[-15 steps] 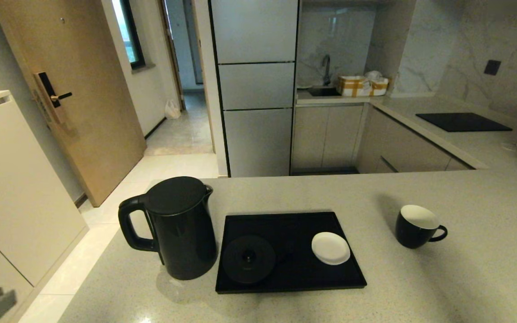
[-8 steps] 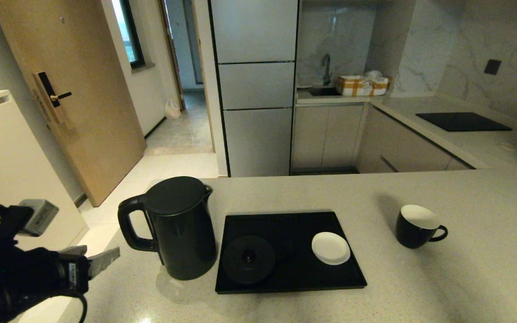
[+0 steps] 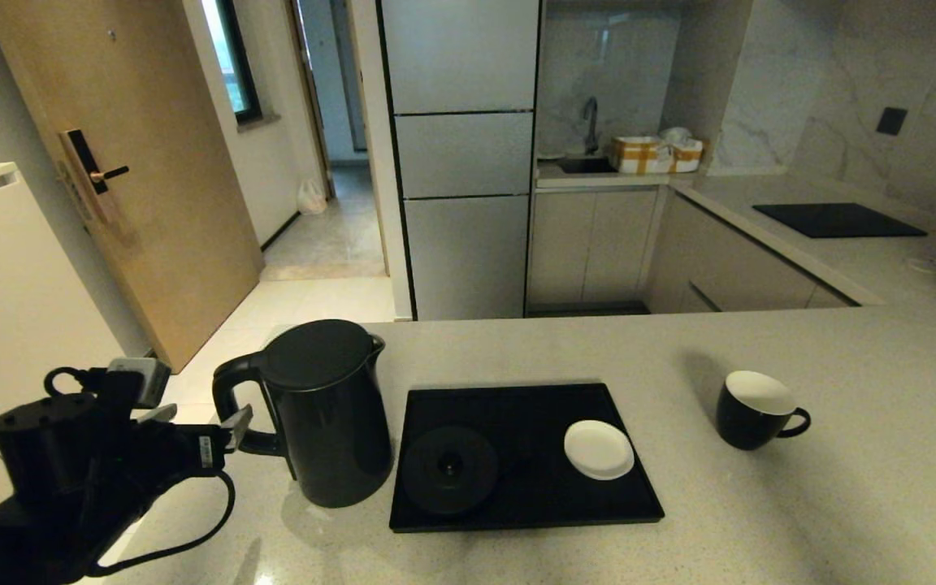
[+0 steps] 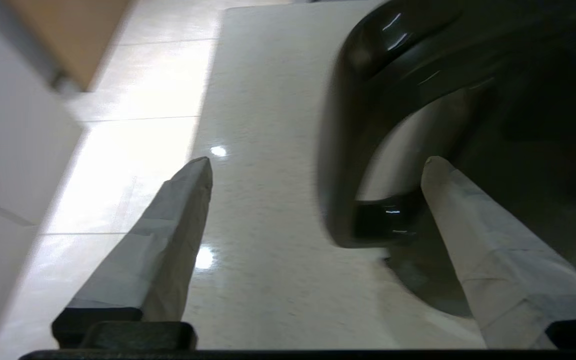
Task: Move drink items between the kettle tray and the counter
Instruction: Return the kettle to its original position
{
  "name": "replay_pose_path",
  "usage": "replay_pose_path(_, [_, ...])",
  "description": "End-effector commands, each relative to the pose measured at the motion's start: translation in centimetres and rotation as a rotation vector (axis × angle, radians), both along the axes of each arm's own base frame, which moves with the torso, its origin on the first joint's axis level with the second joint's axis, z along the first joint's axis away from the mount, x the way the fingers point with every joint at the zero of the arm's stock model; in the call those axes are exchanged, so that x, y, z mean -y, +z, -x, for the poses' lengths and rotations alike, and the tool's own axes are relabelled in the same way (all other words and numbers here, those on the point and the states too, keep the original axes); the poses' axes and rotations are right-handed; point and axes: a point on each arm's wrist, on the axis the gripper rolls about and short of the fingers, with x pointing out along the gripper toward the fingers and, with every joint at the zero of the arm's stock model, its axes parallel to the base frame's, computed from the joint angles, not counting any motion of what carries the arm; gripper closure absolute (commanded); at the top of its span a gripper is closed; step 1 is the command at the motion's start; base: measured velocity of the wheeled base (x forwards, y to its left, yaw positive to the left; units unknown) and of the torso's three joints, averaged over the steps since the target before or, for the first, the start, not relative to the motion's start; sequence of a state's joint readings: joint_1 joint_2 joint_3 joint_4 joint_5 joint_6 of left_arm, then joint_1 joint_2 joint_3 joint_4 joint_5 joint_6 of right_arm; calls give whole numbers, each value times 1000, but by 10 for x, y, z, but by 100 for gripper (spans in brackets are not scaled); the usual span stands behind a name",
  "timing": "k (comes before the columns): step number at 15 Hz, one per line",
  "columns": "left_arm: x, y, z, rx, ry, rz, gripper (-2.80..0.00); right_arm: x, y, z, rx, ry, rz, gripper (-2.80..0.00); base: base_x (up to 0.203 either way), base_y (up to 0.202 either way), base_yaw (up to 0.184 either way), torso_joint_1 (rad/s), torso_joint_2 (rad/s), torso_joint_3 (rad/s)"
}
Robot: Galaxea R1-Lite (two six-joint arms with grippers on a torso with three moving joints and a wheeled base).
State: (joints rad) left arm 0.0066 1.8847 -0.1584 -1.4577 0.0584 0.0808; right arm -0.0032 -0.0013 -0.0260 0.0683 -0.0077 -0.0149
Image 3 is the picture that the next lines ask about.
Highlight black electric kettle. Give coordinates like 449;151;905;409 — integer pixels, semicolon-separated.
212;319;395;509

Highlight black mug white inside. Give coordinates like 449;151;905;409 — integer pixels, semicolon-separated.
717;370;812;452

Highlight black round kettle base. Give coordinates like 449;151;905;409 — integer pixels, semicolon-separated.
401;426;500;515

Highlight white tall cabinet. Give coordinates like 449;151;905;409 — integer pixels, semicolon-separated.
0;162;162;505

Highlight white plastic bag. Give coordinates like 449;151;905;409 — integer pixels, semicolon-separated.
298;178;329;215

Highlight light wooden door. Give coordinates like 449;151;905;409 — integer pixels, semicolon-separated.
0;0;267;374

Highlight black rectangular serving tray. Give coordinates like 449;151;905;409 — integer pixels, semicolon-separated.
389;383;665;534

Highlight silver refrigerator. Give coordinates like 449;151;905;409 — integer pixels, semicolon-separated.
376;0;542;322

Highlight white round saucer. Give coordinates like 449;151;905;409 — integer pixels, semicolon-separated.
564;419;635;481

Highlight dark framed window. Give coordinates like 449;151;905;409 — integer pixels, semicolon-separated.
202;0;264;126

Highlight beige kitchen base cabinets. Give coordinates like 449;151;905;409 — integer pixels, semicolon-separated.
527;188;859;315

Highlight dark kitchen sink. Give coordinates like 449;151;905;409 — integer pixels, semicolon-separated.
557;155;619;175

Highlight cardboard box yellow tape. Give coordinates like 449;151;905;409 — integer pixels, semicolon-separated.
608;136;674;176

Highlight cardboard box with white bag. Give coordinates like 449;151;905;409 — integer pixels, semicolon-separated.
661;127;704;173

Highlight black induction cooktop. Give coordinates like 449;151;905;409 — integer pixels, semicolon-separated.
752;202;929;239

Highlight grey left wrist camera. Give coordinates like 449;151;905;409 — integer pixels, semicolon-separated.
106;357;172;409

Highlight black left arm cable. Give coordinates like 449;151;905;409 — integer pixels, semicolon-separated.
44;367;238;579

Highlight black door lock with handle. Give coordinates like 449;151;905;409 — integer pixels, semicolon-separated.
59;128;132;224

